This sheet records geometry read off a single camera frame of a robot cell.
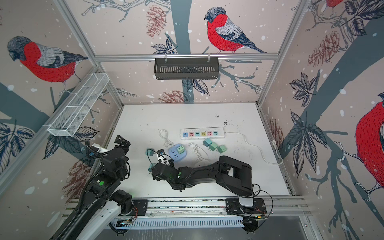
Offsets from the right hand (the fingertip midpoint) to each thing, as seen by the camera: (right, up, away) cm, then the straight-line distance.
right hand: (155, 167), depth 81 cm
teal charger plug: (-7, +6, +12) cm, 15 cm away
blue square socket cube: (+9, +6, +9) cm, 14 cm away
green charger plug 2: (+34, +9, +14) cm, 38 cm away
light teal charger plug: (-4, -1, +7) cm, 8 cm away
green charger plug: (+13, +8, +7) cm, 17 cm away
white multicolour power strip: (+28, +17, +20) cm, 38 cm away
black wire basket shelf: (+15, +63, +26) cm, 70 cm away
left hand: (-17, +16, -9) cm, 25 cm away
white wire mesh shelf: (-40, +26, -9) cm, 49 cm away
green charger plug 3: (+39, +8, +12) cm, 41 cm away
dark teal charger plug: (+30, +11, +16) cm, 36 cm away
